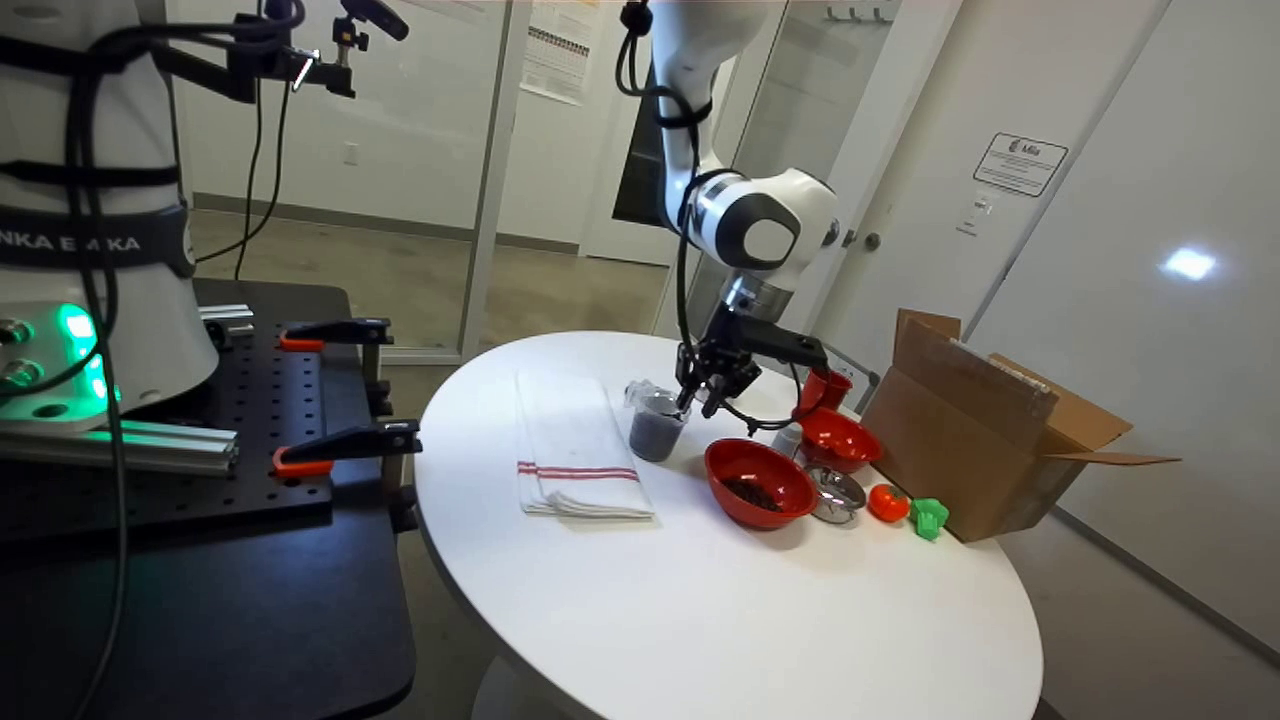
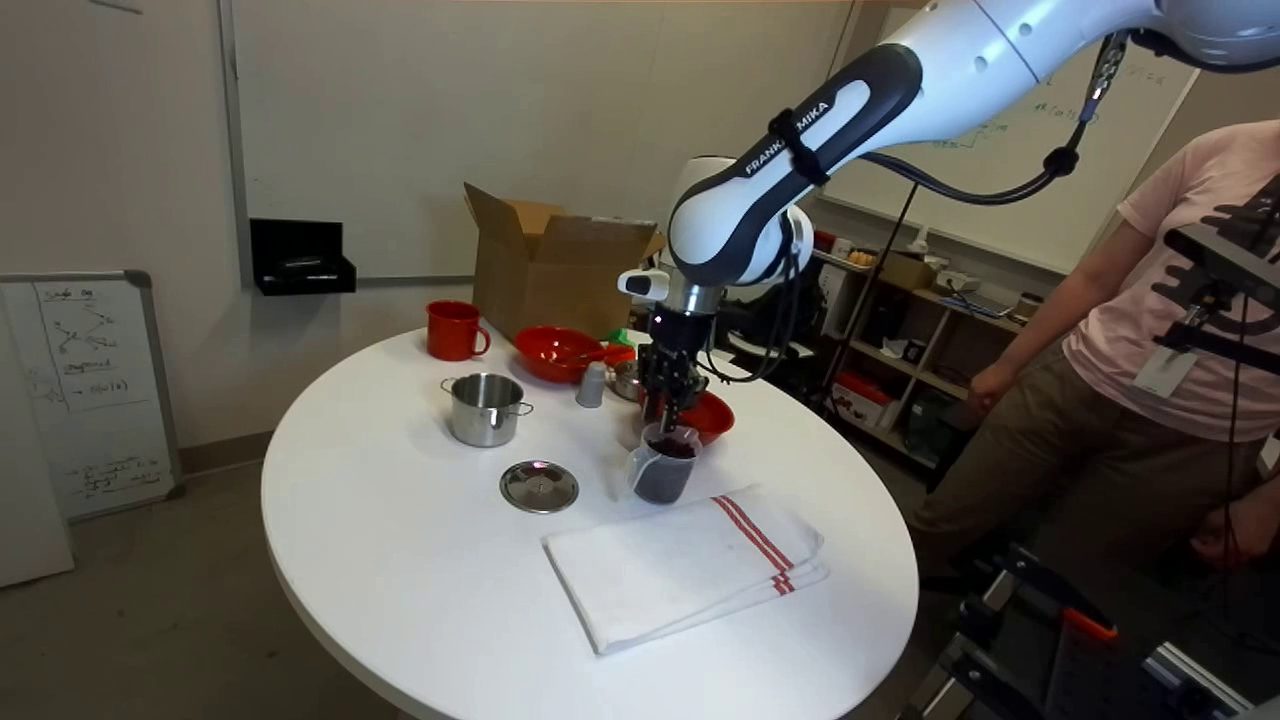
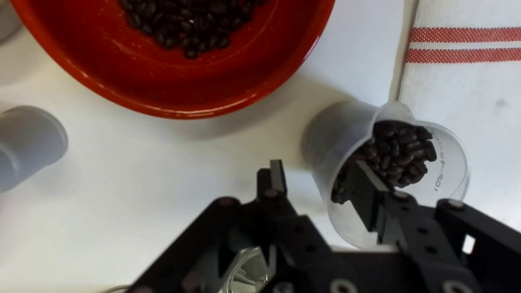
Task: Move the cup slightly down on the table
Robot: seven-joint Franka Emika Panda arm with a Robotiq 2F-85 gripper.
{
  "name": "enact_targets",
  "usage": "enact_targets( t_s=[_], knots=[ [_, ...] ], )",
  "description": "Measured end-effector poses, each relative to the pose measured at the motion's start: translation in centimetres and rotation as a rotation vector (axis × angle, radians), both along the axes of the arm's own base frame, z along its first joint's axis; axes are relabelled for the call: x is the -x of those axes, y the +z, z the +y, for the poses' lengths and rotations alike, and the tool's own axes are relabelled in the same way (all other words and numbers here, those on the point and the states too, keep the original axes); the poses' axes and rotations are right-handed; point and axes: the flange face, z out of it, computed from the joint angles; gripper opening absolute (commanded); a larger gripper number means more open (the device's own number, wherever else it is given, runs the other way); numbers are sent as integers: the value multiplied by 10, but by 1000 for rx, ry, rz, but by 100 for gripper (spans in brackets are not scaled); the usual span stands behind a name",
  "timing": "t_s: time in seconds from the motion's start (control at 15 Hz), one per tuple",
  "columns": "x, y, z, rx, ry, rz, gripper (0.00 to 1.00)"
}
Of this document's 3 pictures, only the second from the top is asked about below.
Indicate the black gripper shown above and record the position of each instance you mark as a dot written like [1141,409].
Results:
[675,344]

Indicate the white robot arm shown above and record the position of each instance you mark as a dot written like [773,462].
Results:
[960,52]

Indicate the small metal cup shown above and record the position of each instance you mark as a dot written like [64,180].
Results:
[625,387]

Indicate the red bowl with coffee beans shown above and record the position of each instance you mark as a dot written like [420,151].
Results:
[719,418]

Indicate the orange toy carrot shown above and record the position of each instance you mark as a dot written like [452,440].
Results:
[622,356]

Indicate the small clear shaker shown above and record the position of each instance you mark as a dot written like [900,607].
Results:
[594,387]

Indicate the empty red bowl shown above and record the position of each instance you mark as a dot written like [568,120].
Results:
[558,352]

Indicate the black chair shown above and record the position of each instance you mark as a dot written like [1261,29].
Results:
[802,352]

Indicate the small steel dish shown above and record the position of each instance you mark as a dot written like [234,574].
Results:
[536,487]

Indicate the white towel with red stripes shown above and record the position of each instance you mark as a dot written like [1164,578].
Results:
[680,566]

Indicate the open cardboard box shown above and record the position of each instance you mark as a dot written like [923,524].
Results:
[555,275]

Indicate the small steel pot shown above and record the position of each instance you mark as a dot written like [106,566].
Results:
[483,409]

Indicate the red mug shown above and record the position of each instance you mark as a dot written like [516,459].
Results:
[452,328]

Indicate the thin black pole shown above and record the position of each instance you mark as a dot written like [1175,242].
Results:
[874,285]

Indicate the low storage shelf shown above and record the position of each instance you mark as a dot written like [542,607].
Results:
[907,332]

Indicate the black open case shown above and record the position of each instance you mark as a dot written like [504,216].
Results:
[302,258]

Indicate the person in pink shirt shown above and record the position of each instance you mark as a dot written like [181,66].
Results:
[1134,401]

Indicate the white id badge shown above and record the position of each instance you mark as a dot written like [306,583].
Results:
[1169,373]

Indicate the framed whiteboard with drawings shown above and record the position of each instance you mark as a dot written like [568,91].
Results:
[113,387]

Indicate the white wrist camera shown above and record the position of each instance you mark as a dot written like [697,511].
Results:
[643,285]

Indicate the large wall whiteboard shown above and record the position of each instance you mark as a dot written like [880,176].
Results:
[1064,212]

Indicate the black metal cart frame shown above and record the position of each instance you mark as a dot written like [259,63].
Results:
[1084,627]

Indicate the grey vertical wall rail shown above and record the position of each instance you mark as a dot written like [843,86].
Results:
[234,134]

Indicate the black camera rig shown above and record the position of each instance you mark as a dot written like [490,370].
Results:
[1221,267]

